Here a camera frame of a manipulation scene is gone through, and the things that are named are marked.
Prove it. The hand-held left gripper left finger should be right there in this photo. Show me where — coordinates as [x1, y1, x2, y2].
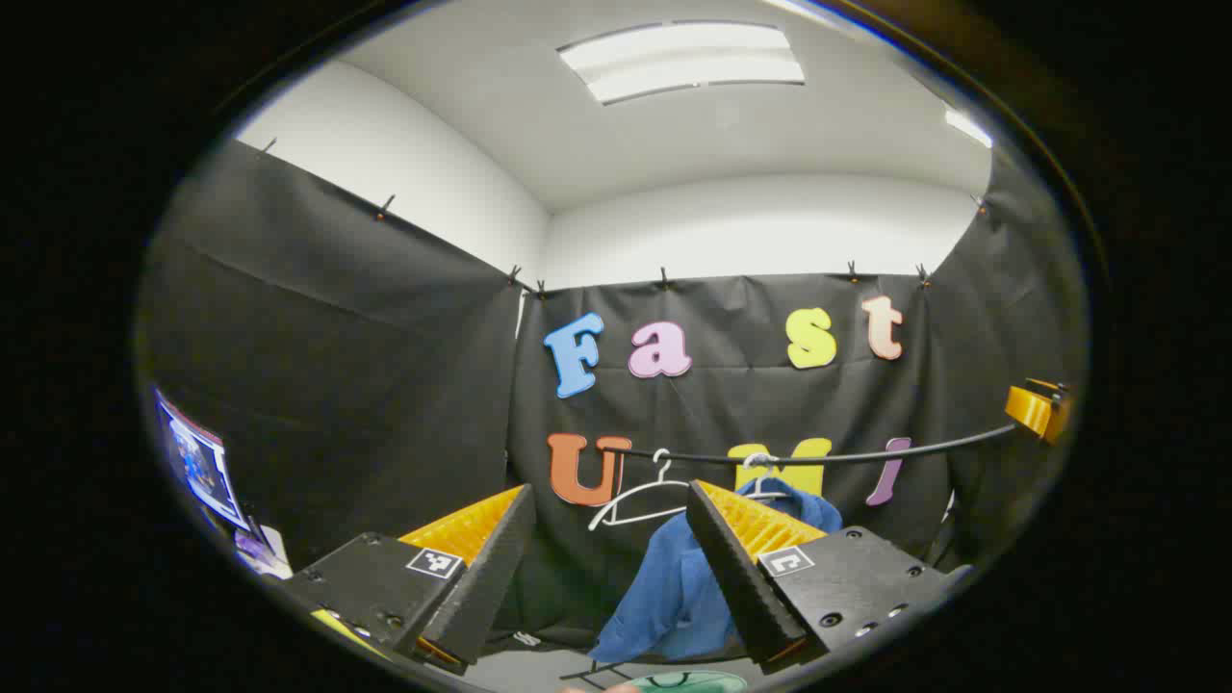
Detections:
[284, 484, 537, 675]

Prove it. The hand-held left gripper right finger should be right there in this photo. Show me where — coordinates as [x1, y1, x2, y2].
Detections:
[685, 479, 973, 675]

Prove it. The blue corduroy jacket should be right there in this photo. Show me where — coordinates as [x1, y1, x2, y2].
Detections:
[589, 478, 844, 665]

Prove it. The mint green laundry hamper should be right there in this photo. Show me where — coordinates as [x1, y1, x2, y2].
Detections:
[630, 671, 750, 693]

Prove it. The white plastic hanger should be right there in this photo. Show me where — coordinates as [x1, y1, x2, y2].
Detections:
[589, 449, 696, 532]
[739, 452, 792, 503]

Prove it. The black clothes rack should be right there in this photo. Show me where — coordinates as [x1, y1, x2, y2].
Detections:
[558, 423, 1021, 690]

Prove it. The white and purple object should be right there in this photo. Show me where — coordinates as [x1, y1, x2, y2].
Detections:
[236, 525, 292, 580]

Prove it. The small ceiling light panel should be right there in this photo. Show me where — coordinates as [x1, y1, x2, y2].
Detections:
[943, 108, 993, 148]

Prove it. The large ceiling light panel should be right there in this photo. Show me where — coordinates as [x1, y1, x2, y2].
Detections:
[558, 21, 806, 105]

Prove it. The wall poster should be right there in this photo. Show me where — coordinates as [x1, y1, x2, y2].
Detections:
[154, 385, 251, 530]

